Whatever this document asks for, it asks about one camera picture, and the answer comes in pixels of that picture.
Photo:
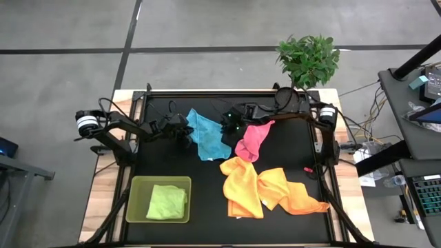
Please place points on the lime green microfiber towel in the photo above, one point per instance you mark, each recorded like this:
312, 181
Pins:
167, 203

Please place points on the black metal table frame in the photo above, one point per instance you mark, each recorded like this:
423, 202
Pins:
139, 94

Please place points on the pink microfiber towel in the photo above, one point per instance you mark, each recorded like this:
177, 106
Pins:
253, 141

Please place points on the small teal box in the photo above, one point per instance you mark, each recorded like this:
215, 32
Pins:
418, 82

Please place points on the backlit black keyboard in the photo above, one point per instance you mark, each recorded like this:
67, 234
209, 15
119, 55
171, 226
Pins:
429, 194

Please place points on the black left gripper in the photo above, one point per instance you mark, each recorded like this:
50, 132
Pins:
174, 125

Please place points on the black pole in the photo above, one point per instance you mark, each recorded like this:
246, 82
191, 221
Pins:
417, 56

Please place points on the orange microfiber towel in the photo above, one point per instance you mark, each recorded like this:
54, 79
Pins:
241, 189
296, 201

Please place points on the white paper sheet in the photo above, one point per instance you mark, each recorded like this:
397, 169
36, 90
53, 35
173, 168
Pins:
367, 180

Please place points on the clear plastic water bottle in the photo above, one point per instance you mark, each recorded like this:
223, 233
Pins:
396, 180

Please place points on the green plant in black pot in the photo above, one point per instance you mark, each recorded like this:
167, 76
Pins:
308, 62

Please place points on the grey metal side table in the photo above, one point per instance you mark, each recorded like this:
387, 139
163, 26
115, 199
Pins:
13, 172

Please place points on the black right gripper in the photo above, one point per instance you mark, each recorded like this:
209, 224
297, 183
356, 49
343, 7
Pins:
239, 118

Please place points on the blue microfiber towel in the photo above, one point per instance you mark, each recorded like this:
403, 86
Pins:
208, 137

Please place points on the black electronic device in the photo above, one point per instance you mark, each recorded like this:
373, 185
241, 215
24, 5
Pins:
432, 84

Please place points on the dark tablet screen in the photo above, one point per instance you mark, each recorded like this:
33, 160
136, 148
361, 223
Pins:
430, 115

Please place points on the black device blue light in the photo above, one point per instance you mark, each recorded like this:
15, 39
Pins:
7, 148

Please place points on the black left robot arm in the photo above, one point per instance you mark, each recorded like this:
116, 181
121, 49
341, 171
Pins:
86, 122

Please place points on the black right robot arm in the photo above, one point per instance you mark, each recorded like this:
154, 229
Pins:
327, 113

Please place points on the translucent green plastic bin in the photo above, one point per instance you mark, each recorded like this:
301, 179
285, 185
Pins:
136, 196

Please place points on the grey side desk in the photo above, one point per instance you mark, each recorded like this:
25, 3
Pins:
396, 113

